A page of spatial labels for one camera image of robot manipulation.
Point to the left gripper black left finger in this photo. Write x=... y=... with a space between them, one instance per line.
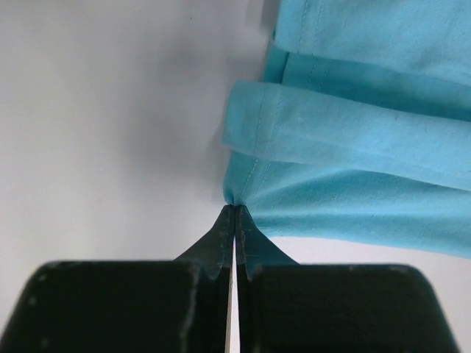
x=177 y=305

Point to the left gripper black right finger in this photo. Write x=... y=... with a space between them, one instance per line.
x=284 y=306

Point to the cyan blue t shirt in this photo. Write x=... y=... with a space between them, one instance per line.
x=360 y=127

